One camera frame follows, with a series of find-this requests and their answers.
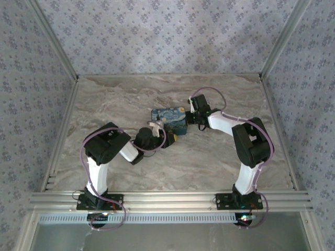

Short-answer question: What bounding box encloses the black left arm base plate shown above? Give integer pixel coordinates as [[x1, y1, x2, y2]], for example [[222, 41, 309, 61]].
[[76, 192, 124, 211]]

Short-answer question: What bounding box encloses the left controller board with LED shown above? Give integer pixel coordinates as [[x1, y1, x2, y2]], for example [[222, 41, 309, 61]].
[[87, 212, 110, 227]]

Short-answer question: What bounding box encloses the aluminium frame post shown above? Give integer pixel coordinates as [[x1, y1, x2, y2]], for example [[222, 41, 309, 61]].
[[27, 0, 80, 82], [259, 0, 314, 81]]

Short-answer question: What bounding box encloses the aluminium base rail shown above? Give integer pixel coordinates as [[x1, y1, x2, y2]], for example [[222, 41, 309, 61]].
[[29, 190, 314, 213]]

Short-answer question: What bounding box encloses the blue starry night tin box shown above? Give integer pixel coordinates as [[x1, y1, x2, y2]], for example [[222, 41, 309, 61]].
[[151, 106, 188, 136]]

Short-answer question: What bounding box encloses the slotted grey cable duct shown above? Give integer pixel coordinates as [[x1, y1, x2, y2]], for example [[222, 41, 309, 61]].
[[38, 213, 242, 225]]

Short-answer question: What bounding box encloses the controller board with led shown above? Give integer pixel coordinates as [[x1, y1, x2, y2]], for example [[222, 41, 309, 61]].
[[87, 212, 110, 227], [234, 212, 259, 227]]

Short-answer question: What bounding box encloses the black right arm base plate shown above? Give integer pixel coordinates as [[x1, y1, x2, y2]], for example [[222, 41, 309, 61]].
[[215, 192, 264, 211]]

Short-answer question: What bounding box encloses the right controller board with LED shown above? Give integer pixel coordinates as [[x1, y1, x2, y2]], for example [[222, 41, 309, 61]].
[[234, 212, 259, 227]]

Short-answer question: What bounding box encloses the aluminium table side rail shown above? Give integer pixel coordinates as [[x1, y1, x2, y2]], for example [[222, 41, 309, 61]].
[[260, 77, 299, 190], [41, 78, 81, 191]]

